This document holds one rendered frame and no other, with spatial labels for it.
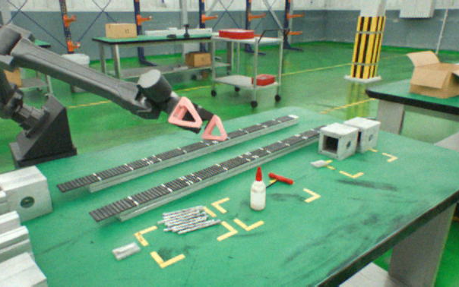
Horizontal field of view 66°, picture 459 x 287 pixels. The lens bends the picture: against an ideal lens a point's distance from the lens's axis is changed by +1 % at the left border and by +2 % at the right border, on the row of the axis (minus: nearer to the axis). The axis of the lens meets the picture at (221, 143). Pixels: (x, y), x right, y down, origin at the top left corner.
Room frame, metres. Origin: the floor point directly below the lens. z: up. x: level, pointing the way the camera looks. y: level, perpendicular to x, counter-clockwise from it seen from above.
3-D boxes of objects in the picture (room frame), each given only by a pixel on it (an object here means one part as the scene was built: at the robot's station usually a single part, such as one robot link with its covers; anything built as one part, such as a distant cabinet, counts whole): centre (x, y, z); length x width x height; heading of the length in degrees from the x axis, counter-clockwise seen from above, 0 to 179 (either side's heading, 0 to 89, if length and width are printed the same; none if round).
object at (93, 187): (1.20, 0.02, 0.79); 0.96 x 0.04 x 0.03; 131
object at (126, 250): (0.61, 0.20, 0.78); 0.05 x 0.03 x 0.01; 126
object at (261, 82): (5.00, -0.38, 0.50); 1.03 x 0.55 x 1.01; 42
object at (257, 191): (0.79, -0.10, 0.84); 0.04 x 0.04 x 0.12
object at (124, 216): (1.05, -0.10, 0.79); 0.96 x 0.04 x 0.03; 131
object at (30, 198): (0.79, 0.51, 0.83); 0.12 x 0.09 x 0.10; 41
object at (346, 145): (1.16, -0.41, 0.83); 0.11 x 0.10 x 0.10; 42
